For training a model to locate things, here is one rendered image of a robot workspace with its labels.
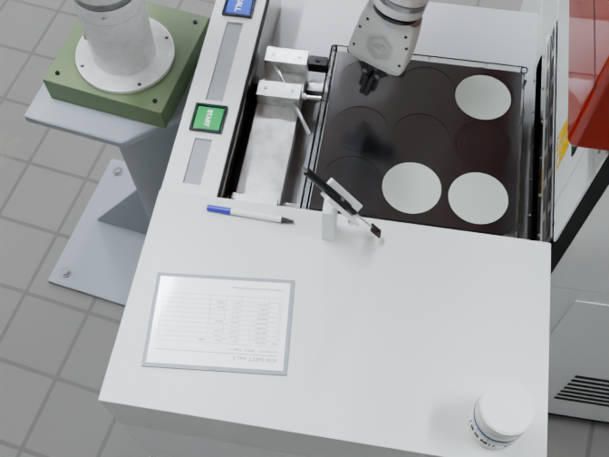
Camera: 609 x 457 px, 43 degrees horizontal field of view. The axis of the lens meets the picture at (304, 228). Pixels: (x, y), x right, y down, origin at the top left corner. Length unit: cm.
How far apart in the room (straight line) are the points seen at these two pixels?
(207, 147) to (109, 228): 109
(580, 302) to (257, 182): 60
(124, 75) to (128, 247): 89
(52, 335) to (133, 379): 116
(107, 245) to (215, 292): 120
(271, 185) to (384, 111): 25
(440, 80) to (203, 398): 73
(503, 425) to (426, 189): 47
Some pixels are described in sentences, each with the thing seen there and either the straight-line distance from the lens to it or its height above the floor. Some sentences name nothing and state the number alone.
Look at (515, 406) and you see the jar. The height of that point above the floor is 106.
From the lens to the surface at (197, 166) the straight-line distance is 129.
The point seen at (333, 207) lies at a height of 105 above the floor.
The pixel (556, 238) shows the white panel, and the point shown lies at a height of 99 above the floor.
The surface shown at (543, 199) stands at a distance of 131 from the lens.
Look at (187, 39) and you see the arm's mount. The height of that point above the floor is 87.
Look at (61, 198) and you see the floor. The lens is 248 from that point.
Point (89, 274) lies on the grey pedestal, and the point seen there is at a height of 2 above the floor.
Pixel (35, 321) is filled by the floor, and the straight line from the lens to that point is 232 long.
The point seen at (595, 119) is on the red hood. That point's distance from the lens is 97.
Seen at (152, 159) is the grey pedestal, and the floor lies 63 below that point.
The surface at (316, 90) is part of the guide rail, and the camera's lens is 150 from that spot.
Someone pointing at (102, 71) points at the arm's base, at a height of 89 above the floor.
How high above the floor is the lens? 203
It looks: 62 degrees down
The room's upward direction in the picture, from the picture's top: 2 degrees counter-clockwise
